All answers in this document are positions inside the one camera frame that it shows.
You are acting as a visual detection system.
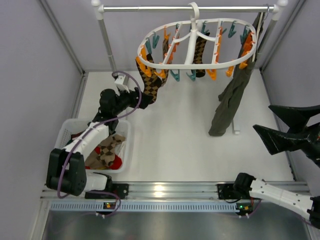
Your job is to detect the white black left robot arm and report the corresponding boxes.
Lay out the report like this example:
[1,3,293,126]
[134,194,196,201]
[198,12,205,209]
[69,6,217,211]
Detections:
[46,87,153,199]

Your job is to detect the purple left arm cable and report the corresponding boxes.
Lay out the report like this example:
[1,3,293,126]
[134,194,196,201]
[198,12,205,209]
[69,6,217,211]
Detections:
[56,71,143,218]

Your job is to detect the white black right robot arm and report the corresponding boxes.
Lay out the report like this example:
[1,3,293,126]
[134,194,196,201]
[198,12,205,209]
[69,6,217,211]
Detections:
[233,105,320,229]

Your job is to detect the dark yellow argyle sock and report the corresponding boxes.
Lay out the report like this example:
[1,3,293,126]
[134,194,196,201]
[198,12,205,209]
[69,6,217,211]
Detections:
[135,57,169,105]

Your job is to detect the silver clothes rack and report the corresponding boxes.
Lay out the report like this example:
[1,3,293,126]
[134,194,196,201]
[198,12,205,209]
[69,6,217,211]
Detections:
[91,0,290,136]

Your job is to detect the olive green hanging garment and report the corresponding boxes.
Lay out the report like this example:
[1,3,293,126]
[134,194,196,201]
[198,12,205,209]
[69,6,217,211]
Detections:
[208,12,266,137]

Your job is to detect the white round clip hanger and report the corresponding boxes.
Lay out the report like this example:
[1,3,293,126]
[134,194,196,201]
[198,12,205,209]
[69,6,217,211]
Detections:
[135,2,260,81]

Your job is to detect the red sock in basket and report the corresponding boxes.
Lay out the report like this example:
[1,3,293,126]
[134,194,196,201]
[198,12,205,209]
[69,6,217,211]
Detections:
[93,146,123,170]

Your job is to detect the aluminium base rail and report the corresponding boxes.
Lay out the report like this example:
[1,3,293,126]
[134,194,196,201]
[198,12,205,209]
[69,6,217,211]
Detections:
[40,181,311,200]

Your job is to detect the beige brown argyle sock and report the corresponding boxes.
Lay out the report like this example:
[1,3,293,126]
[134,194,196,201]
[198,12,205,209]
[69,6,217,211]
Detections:
[162,34,173,64]
[92,134,126,170]

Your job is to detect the brown black argyle sock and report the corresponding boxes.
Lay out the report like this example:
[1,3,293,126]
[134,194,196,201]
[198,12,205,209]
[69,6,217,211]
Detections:
[193,36,207,78]

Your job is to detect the white plastic laundry basket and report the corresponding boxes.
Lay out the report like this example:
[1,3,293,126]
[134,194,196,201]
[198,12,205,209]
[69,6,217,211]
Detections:
[54,118,133,174]

